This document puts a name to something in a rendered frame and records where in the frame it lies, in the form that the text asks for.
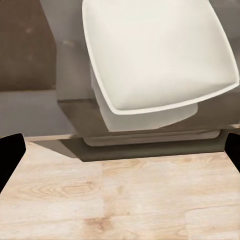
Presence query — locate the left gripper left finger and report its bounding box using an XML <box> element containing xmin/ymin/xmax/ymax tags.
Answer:
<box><xmin>0</xmin><ymin>133</ymin><xmax>26</xmax><ymax>193</ymax></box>

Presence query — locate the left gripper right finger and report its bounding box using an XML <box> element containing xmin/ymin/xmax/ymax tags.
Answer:
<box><xmin>225</xmin><ymin>133</ymin><xmax>240</xmax><ymax>172</ymax></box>

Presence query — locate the bowl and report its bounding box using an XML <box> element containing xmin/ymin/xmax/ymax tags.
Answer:
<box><xmin>82</xmin><ymin>0</ymin><xmax>240</xmax><ymax>115</ymax></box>

